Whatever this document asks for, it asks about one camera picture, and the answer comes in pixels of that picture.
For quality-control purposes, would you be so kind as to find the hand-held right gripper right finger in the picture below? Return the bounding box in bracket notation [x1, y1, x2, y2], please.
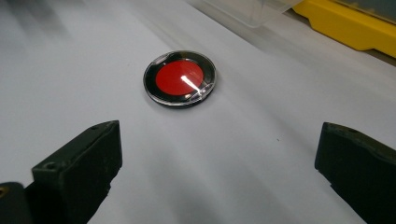
[314, 121, 396, 224]

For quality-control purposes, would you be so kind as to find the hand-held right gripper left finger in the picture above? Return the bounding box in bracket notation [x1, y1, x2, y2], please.
[24, 119, 123, 224]

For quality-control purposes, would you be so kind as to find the round black case red disc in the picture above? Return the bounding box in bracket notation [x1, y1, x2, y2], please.
[143, 50, 217, 107]

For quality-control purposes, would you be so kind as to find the yellow plastic tray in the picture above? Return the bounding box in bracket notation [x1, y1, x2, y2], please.
[291, 0, 396, 59]

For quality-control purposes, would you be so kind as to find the clear plastic container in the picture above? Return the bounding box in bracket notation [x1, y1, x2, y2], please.
[186, 0, 304, 28]

